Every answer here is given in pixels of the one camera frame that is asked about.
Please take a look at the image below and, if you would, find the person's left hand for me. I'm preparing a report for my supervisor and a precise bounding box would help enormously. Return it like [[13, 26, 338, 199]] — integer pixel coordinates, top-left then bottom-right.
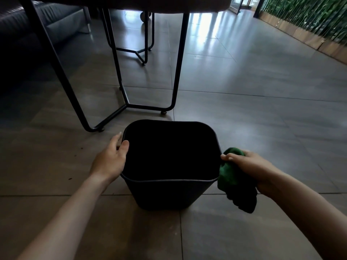
[[89, 132, 130, 184]]

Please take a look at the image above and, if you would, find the green plant wall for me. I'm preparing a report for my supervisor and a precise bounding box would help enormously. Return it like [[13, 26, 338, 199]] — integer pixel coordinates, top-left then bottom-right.
[[262, 0, 347, 46]]

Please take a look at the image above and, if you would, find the person's right forearm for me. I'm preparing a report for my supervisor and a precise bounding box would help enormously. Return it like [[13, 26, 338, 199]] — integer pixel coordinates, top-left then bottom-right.
[[267, 172, 347, 260]]

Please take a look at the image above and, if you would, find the black plastic waste bin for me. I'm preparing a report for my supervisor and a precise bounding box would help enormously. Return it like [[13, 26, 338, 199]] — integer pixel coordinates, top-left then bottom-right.
[[120, 120, 223, 211]]

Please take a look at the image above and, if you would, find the person's right hand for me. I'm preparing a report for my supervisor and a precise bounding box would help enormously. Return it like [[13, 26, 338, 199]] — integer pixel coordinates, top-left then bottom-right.
[[221, 150, 283, 198]]

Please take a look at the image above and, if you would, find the table with black metal legs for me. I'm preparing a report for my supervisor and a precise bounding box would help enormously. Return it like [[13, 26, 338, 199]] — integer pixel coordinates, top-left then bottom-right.
[[17, 0, 234, 133]]

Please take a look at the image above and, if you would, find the person's left forearm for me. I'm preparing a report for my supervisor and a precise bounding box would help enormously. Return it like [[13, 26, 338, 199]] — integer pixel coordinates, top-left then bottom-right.
[[16, 173, 109, 260]]

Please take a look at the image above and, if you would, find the green cleaning cloth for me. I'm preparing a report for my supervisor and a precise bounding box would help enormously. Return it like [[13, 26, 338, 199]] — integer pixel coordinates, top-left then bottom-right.
[[217, 148, 258, 214]]

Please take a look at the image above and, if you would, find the dark leather sofa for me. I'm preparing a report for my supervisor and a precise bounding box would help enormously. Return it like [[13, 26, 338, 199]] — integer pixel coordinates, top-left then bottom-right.
[[0, 0, 91, 90]]

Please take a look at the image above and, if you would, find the glass door with dark frame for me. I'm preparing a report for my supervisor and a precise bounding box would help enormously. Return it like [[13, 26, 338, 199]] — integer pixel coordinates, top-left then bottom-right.
[[229, 0, 267, 18]]

